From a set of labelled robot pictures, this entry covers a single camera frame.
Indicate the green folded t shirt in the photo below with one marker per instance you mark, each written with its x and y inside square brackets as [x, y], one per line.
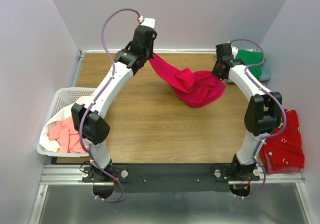
[249, 58]

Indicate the white cream garment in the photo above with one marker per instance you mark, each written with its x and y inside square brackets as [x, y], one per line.
[44, 141]

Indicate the aluminium frame rail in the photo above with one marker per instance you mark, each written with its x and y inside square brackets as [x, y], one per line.
[168, 194]

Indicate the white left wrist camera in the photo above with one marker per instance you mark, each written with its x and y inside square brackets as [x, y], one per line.
[144, 21]

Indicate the peach pink garment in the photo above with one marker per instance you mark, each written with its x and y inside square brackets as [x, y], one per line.
[66, 136]

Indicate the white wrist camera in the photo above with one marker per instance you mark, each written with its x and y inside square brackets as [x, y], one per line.
[144, 21]
[234, 51]

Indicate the grey blue folded t shirt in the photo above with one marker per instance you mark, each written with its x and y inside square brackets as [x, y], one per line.
[265, 76]

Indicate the red patterned folded t shirt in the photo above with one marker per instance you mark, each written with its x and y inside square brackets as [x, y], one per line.
[283, 153]

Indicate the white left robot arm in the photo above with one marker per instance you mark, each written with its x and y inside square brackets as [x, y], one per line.
[89, 117]

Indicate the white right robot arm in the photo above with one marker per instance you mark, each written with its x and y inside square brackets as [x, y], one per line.
[263, 115]

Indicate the magenta t shirt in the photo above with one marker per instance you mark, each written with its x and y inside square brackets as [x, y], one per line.
[195, 89]

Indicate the white laundry basket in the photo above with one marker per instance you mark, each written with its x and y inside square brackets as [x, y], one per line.
[59, 110]

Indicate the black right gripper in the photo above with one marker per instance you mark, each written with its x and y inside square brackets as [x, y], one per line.
[217, 62]

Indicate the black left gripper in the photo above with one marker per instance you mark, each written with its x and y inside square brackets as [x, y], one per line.
[151, 55]

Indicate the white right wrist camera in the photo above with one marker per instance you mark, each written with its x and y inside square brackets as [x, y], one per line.
[234, 51]

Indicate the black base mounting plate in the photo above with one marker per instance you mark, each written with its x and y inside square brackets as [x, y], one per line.
[159, 178]

